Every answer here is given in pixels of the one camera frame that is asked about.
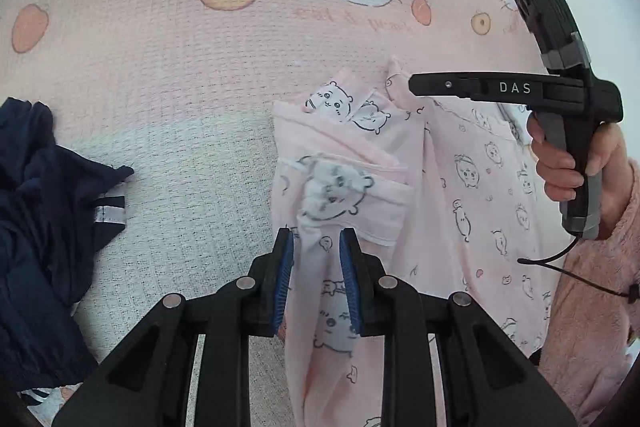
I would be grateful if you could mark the navy shorts with white stripes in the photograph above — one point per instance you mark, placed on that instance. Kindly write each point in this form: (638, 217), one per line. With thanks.
(35, 217)

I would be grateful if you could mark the pink and cream printed blanket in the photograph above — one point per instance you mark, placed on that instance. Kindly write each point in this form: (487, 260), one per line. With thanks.
(175, 57)

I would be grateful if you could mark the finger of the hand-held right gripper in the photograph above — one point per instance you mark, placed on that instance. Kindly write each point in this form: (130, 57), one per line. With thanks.
(440, 84)

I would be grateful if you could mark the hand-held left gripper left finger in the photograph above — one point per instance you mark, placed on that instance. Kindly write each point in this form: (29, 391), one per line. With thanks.
(284, 277)

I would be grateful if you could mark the person's right forearm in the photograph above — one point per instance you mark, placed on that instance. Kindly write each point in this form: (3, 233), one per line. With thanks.
(590, 307)

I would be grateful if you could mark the person's right hand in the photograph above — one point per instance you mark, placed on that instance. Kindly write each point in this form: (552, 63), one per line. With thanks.
(557, 167)

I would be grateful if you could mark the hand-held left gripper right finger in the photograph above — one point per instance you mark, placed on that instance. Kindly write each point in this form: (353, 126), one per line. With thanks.
(349, 277)

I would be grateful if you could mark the pink printed pajama pants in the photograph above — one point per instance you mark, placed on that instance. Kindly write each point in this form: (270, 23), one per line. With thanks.
(450, 217)

